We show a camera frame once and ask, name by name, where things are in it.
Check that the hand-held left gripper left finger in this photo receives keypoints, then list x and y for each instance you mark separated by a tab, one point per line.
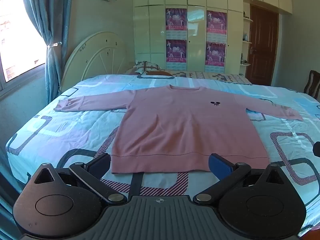
99	164

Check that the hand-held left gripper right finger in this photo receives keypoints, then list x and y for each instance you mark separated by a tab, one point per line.
221	167

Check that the pink sweater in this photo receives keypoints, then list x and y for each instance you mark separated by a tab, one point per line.
180	125

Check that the blue pink patterned bed sheet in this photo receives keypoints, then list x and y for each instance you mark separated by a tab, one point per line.
62	130

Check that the dark wooden chair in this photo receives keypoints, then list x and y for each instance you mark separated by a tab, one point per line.
312	82

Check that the floral quilt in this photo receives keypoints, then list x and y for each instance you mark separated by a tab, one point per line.
212	76

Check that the patterned pillow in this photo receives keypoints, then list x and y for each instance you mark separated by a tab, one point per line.
146	67

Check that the orange cushion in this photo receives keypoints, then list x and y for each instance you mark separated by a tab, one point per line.
160	73

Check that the cream round headboard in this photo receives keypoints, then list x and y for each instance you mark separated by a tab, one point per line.
100	55

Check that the brown wooden door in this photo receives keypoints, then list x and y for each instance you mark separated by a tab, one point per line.
262	47

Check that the white corner shelf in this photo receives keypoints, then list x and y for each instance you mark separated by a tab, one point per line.
247	42

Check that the curtain tieback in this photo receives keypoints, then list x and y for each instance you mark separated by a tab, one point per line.
53	45

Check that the cream wardrobe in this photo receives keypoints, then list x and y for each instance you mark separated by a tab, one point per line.
150	30

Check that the window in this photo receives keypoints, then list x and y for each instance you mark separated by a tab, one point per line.
17	37

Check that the teal curtain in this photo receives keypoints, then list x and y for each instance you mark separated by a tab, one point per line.
52	20

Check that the purple wall poster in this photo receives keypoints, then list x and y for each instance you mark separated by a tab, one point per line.
216	23
176	52
176	21
215	55

